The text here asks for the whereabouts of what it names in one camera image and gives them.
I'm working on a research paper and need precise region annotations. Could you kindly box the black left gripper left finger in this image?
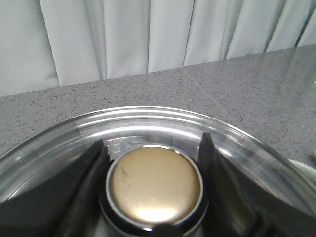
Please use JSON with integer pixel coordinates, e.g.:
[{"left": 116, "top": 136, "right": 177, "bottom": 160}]
[{"left": 0, "top": 140, "right": 110, "bottom": 237}]

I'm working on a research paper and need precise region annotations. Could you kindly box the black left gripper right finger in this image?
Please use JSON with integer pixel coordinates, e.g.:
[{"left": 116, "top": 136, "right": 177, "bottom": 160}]
[{"left": 198, "top": 133, "right": 316, "bottom": 237}]

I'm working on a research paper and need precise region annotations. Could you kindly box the glass pot lid gold knob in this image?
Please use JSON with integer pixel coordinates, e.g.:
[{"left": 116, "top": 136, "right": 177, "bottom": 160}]
[{"left": 0, "top": 106, "right": 316, "bottom": 237}]

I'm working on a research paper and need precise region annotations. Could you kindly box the pale green electric cooking pot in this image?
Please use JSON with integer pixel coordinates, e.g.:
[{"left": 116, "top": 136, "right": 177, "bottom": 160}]
[{"left": 289, "top": 159, "right": 316, "bottom": 183}]

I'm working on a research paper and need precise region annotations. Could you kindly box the white pleated curtain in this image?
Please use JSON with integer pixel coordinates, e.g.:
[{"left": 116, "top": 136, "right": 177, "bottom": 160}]
[{"left": 0, "top": 0, "right": 316, "bottom": 96}]

